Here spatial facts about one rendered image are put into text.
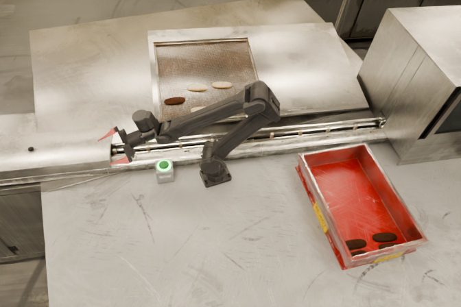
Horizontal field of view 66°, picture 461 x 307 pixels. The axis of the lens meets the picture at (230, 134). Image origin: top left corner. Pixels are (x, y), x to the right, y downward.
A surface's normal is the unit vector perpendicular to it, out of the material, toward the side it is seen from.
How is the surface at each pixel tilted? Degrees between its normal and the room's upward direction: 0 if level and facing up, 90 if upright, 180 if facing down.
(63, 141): 0
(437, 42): 0
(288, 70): 10
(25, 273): 0
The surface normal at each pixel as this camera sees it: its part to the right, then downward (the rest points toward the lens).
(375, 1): 0.18, 0.76
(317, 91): 0.11, -0.50
